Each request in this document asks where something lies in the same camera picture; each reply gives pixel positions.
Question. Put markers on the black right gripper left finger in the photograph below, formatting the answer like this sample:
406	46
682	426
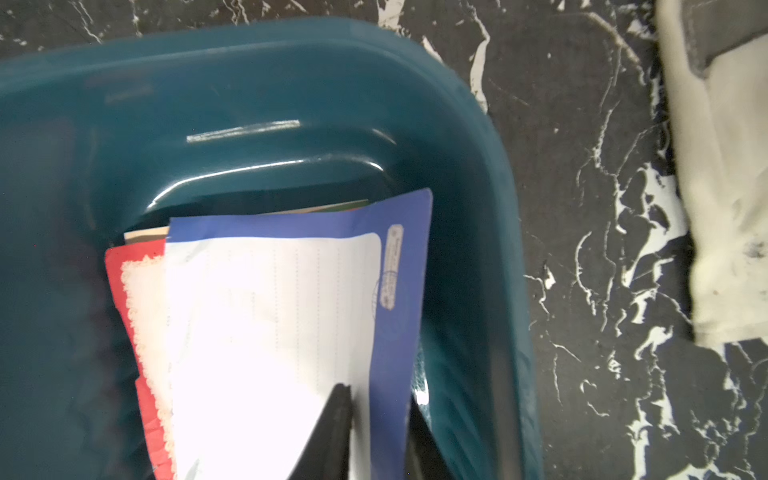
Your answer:
326	455

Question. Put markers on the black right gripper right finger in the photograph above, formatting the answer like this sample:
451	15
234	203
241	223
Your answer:
423	459

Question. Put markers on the blue bordered stationery paper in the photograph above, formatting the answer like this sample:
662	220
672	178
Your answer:
268	313

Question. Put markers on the red bordered stationery paper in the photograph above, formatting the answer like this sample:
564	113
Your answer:
136	276

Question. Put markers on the teal plastic storage box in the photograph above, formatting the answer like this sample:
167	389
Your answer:
99	140

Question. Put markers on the green bordered stationery paper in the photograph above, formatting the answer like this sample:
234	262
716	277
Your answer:
336	207

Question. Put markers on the beige stationery paper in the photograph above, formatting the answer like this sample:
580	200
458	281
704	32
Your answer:
145	235

